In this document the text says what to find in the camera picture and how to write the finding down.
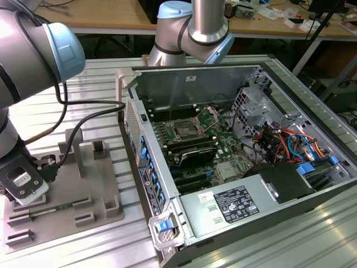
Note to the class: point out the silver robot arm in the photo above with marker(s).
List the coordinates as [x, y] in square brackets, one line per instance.
[25, 56]

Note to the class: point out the black RAM slot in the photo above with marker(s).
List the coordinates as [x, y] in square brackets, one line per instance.
[174, 112]
[173, 108]

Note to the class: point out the CPU socket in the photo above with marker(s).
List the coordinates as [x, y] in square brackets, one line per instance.
[182, 131]

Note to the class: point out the green RAM stick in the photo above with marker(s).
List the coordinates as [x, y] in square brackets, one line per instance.
[55, 208]

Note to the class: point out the grey parts rack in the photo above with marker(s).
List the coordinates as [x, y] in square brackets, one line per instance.
[92, 190]

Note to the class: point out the blue case latch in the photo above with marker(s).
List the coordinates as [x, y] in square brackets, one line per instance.
[163, 226]

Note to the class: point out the wooden desk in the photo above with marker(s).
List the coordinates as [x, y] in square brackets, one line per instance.
[97, 16]
[265, 28]

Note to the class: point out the black graphics card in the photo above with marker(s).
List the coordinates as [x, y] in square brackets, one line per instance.
[198, 156]

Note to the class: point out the grey power supply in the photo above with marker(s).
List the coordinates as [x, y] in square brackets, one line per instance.
[200, 212]

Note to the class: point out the green motherboard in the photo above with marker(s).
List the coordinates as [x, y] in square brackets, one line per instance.
[220, 139]

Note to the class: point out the open PC case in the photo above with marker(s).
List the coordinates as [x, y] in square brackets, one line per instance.
[223, 81]

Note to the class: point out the metal drive cage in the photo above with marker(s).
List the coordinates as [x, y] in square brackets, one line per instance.
[251, 109]

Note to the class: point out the black plastic shroud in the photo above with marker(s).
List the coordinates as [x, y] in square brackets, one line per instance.
[287, 181]

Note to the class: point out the hard disk in blue carrier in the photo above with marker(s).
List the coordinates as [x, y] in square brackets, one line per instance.
[305, 169]

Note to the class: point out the white box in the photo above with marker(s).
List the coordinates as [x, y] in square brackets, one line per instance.
[294, 23]

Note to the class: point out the black computer tower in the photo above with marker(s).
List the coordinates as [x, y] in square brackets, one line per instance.
[343, 95]

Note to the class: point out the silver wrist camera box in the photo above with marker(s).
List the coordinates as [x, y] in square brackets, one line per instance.
[26, 182]

